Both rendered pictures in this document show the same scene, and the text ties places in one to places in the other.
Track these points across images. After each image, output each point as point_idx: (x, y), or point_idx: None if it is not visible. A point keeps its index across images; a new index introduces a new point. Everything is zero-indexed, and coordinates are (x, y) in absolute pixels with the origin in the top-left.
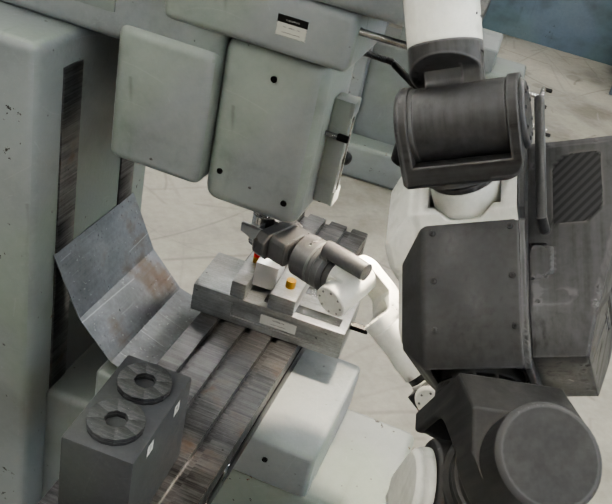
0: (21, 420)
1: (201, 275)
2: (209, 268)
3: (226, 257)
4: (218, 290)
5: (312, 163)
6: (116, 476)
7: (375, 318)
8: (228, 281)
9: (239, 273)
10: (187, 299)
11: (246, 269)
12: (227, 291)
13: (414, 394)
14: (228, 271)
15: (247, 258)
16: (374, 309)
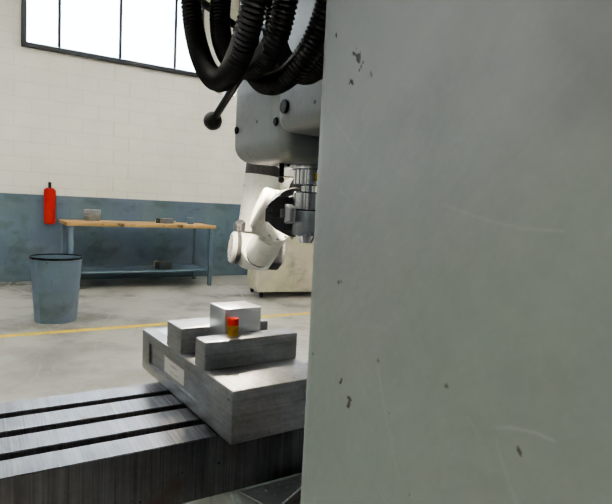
0: None
1: (306, 377)
2: (282, 379)
3: (233, 383)
4: (304, 363)
5: None
6: None
7: (273, 232)
8: (276, 365)
9: (276, 333)
10: (277, 498)
11: (260, 333)
12: (293, 360)
13: (281, 257)
14: (258, 372)
15: (126, 453)
16: (265, 232)
